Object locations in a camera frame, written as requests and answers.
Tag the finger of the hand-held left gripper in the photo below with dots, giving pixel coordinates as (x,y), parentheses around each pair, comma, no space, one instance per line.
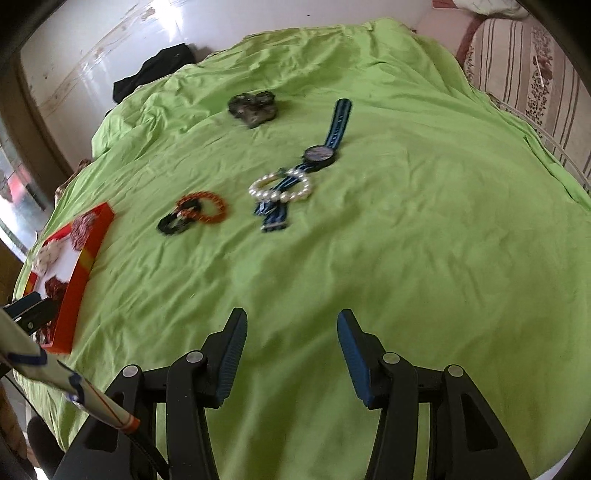
(27,311)

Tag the black scrunchie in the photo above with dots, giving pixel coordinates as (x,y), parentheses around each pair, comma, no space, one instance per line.
(173,226)

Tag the blue striped wristwatch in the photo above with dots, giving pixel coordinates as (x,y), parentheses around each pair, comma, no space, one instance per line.
(319,154)

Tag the striped floral pillow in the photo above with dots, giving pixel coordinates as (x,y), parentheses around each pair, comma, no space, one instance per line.
(531,69)

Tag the green blanket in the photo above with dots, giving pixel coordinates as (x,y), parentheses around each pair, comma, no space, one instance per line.
(369,240)

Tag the white cloth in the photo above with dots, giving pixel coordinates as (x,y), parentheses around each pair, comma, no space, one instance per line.
(489,5)

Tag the dark patterned scrunchie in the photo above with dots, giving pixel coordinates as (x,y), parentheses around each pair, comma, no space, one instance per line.
(253,108)

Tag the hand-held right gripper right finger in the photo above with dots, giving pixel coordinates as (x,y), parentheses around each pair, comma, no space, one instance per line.
(353,355)

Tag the white cherry print scrunchie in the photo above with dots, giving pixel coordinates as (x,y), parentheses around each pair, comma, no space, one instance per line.
(50,256)

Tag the dark cloth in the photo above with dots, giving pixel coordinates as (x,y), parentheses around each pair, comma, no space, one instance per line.
(152,69)

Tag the red polka dot scrunchie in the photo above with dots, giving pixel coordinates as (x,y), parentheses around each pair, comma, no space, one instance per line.
(57,290)

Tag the red plaid scrunchie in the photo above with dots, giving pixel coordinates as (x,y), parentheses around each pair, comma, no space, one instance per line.
(83,228)

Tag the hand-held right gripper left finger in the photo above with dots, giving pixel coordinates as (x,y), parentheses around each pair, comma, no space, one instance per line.
(231,350)

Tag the red box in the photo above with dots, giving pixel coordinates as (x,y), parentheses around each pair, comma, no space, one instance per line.
(74,300)

